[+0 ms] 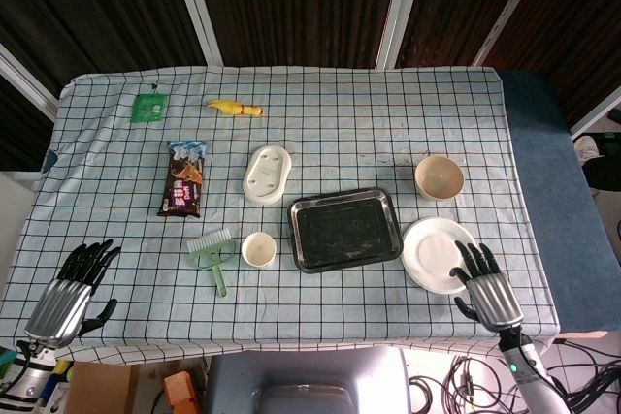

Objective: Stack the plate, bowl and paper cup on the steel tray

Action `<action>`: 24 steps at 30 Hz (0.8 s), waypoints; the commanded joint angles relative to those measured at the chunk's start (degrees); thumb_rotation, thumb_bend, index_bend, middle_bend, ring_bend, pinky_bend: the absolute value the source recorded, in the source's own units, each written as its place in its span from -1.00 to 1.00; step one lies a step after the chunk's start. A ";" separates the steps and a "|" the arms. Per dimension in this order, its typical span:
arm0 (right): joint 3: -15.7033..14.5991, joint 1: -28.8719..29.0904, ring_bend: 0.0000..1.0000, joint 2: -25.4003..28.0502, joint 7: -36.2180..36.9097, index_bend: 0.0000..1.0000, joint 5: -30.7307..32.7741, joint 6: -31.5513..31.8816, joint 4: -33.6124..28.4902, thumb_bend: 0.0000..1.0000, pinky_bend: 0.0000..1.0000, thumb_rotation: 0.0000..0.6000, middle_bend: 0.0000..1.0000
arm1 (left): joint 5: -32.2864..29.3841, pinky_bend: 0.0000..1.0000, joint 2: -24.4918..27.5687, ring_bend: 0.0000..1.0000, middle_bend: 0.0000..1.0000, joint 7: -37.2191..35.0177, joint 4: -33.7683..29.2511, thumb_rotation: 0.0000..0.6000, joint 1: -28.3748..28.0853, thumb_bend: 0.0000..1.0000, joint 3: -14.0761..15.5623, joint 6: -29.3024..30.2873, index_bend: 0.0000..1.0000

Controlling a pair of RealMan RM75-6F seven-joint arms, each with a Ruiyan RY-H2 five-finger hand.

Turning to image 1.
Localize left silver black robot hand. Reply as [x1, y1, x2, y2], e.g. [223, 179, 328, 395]
[23, 238, 122, 350]

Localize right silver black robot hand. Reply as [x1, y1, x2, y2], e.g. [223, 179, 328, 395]
[448, 240, 525, 335]

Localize white paper plate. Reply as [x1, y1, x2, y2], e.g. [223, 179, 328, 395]
[401, 216, 479, 295]

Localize beige bowl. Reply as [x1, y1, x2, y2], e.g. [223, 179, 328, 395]
[413, 154, 466, 202]

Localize metal tray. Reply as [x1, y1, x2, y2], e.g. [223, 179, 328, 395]
[286, 186, 405, 275]

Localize white paper cup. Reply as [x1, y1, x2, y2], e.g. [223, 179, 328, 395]
[241, 231, 278, 271]

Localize brown cardboard box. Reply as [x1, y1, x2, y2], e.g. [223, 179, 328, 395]
[65, 360, 140, 414]

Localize orange block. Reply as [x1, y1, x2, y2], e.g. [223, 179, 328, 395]
[162, 370, 203, 414]

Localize green cleaning brush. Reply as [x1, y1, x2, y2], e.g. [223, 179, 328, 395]
[186, 226, 238, 298]

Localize brown snack packet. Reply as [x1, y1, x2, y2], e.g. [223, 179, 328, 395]
[157, 140, 209, 219]

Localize white crumpled cloth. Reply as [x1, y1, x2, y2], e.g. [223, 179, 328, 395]
[574, 135, 604, 167]

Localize grey robot torso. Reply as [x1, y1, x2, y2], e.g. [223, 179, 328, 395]
[206, 345, 413, 414]

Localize green sachet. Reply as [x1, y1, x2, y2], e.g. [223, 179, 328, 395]
[130, 92, 169, 123]

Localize checked light blue tablecloth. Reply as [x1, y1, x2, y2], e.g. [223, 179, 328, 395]
[0, 64, 559, 365]

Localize white oval dish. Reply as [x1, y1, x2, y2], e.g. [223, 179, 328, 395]
[242, 143, 293, 206]

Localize yellow rubber chicken toy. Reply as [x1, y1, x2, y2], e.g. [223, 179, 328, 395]
[206, 97, 266, 118]

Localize black cable tangle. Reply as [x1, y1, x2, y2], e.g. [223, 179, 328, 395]
[407, 331, 621, 414]

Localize white partition frame post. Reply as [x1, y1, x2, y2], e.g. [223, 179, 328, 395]
[0, 43, 60, 122]
[167, 0, 225, 67]
[473, 0, 553, 67]
[376, 0, 429, 70]
[570, 96, 621, 140]

